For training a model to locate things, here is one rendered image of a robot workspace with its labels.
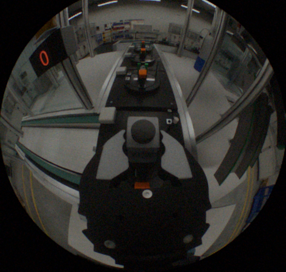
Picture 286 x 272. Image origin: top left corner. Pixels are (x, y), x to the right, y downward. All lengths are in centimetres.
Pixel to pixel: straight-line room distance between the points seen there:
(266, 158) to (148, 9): 1216
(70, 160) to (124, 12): 1092
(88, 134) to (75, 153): 9
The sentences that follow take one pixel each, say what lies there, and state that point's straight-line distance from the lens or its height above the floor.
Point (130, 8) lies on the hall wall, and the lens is 1090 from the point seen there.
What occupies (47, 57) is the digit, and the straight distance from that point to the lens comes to 22.
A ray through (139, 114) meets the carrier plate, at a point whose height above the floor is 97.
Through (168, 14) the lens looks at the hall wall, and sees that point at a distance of 1092.
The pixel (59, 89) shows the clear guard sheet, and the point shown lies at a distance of 35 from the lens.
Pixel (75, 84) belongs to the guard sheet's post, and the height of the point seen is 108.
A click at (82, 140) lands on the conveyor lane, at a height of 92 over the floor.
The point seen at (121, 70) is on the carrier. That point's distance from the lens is 44.
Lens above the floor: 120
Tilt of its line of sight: 65 degrees down
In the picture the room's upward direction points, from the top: 6 degrees clockwise
